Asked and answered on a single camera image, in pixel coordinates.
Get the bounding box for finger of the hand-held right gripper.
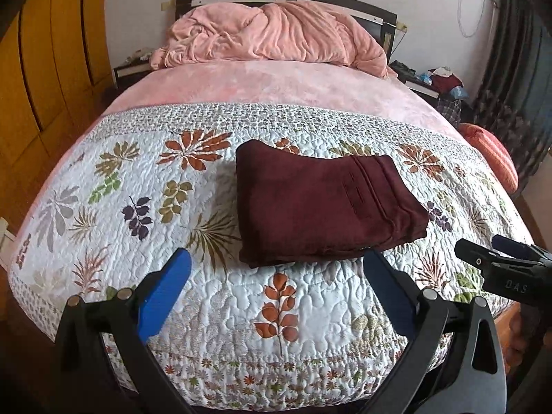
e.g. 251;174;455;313
492;234;552;264
454;238;540;274

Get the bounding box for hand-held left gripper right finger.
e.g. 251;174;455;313
363;250;507;414

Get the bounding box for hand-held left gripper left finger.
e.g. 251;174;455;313
54;248;203;414

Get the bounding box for maroon pants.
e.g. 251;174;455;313
236;139;430;268

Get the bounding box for white floral quilt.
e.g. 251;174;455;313
8;102;535;412

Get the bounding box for orange striped pillow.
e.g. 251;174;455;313
458;123;519;195

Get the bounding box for plaid cloth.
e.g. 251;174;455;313
435;97;465;129

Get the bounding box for dark nightstand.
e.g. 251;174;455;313
388;61;441;101
113;58;152;91

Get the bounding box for dark red cloth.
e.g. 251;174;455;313
431;73;465;94

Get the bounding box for dark patterned curtain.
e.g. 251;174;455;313
468;0;552;190

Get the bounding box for pink bed sheet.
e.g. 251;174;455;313
103;59;464;139

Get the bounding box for wooden wardrobe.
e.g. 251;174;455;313
0;0;115;225

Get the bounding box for crumpled pink blanket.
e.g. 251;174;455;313
149;1;400;79

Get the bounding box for dark wooden headboard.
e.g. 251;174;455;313
176;0;397;66

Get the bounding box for white wall cable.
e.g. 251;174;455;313
457;0;496;39

